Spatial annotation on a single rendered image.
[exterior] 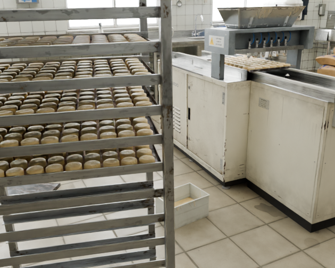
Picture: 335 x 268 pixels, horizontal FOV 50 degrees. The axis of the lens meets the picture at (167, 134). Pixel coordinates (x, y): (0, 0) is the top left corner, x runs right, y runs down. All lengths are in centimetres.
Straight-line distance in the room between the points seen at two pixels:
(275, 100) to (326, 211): 74
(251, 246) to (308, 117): 82
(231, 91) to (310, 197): 85
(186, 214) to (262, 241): 49
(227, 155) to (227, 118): 28
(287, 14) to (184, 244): 170
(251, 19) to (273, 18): 18
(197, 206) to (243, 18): 128
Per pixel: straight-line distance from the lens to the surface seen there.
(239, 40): 261
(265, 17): 268
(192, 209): 239
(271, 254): 223
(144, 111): 105
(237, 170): 278
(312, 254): 230
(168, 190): 112
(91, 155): 121
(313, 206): 234
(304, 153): 228
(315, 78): 258
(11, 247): 177
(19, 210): 118
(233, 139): 266
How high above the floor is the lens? 134
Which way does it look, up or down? 19 degrees down
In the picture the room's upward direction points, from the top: 1 degrees counter-clockwise
